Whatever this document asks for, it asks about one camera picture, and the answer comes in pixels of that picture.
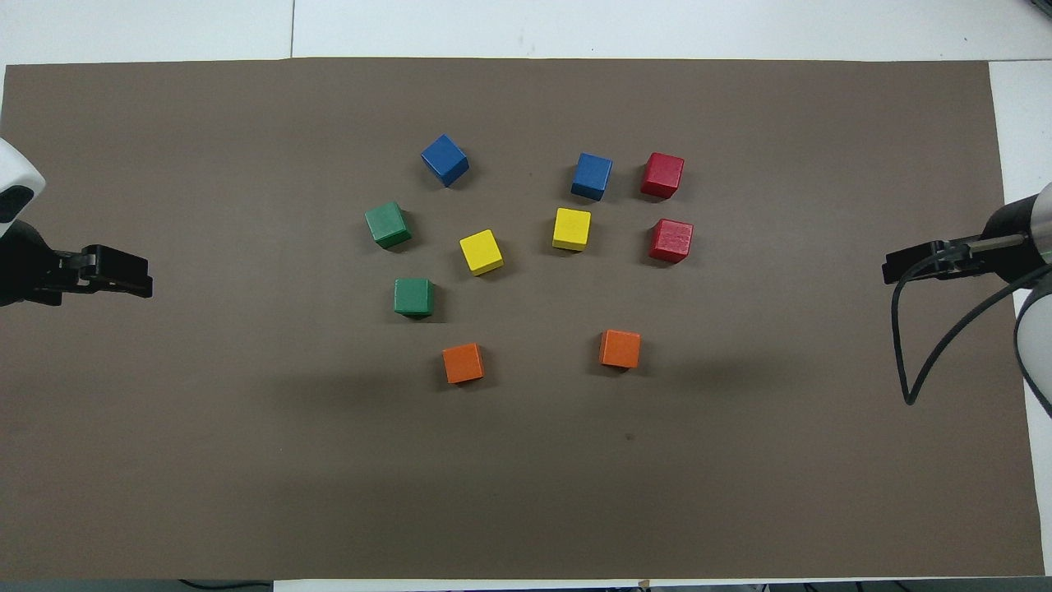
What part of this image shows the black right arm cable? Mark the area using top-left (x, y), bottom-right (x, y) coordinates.
top-left (891, 245), bottom-right (1046, 406)

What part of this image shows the red wooden cube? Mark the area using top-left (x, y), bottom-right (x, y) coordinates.
top-left (648, 218), bottom-right (694, 265)
top-left (640, 152), bottom-right (685, 200)

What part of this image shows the yellow wooden cube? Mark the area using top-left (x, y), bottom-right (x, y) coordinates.
top-left (459, 229), bottom-right (505, 276)
top-left (551, 207), bottom-right (593, 252)

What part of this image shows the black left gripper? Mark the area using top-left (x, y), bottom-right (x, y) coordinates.
top-left (0, 219), bottom-right (155, 308)

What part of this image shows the brown paper table mat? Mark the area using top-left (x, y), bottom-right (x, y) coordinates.
top-left (0, 57), bottom-right (1046, 581)

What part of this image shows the blue wooden cube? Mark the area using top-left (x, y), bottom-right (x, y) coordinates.
top-left (570, 152), bottom-right (614, 202)
top-left (420, 134), bottom-right (471, 188)

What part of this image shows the orange wooden cube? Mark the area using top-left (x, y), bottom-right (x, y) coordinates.
top-left (598, 329), bottom-right (642, 370)
top-left (441, 342), bottom-right (486, 385)

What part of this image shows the green wooden cube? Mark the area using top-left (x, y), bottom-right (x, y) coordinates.
top-left (393, 277), bottom-right (435, 319)
top-left (364, 201), bottom-right (413, 250)

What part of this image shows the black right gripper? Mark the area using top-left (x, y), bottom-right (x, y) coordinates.
top-left (883, 192), bottom-right (1046, 285)

